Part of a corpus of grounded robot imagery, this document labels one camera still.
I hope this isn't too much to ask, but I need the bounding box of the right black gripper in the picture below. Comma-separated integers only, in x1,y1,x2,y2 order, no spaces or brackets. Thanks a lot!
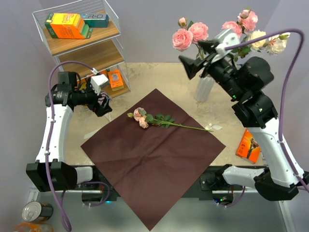
178,40,244,99

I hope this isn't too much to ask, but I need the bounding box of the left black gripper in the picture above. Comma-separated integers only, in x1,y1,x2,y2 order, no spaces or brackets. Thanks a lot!
73,77,112,116

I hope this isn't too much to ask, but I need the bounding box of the peach pink flower stem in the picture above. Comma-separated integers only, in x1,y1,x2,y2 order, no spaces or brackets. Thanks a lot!
126,107,212,132

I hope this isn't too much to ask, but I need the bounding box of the cream white flower stem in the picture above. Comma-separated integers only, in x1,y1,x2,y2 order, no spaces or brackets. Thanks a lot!
232,32,290,62

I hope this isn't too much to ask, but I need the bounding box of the red wrapping paper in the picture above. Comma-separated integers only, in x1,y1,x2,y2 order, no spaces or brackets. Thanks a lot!
82,89,225,230

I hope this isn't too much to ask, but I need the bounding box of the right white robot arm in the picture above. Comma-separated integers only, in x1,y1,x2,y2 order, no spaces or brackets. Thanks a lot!
179,42,309,201

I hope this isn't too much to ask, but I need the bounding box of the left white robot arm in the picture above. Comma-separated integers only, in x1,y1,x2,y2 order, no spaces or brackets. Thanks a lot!
26,72,112,192

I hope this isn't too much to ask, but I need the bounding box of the white ribbed vase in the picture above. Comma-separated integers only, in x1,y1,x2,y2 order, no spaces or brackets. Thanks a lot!
195,76,214,102

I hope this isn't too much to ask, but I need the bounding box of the purple wavy cloth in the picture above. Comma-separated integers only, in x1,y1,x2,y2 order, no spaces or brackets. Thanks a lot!
98,91,110,105

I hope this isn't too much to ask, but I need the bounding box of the orange blister pack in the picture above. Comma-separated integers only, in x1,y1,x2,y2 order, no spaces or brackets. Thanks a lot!
108,70,124,91

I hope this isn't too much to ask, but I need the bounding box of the teal box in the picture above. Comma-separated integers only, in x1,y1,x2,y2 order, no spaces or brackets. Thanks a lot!
81,13,109,28

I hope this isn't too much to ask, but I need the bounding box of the orange sponge pack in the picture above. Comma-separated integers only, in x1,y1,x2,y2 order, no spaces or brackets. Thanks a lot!
44,13,92,39

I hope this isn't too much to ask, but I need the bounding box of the orange razor package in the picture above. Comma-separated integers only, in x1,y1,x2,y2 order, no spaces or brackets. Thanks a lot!
235,129,261,164

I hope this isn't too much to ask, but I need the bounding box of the metal tin can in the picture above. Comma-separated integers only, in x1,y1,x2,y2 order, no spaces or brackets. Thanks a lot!
22,201,54,222

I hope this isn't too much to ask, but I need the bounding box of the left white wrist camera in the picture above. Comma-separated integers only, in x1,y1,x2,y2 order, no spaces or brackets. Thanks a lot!
90,74,110,95

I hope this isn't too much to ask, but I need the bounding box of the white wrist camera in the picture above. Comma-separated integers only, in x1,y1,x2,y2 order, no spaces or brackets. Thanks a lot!
90,74,110,95
211,29,240,63

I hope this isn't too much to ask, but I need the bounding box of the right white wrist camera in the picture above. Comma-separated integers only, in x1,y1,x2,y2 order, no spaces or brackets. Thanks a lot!
211,29,240,63

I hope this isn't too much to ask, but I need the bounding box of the white wire wooden shelf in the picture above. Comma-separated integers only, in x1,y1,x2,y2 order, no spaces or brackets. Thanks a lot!
32,0,130,98

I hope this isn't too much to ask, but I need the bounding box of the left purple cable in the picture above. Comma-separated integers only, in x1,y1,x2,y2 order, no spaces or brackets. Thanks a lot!
45,60,111,232

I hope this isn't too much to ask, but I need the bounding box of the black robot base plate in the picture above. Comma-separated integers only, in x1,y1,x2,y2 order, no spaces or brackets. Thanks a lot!
74,166,243,204

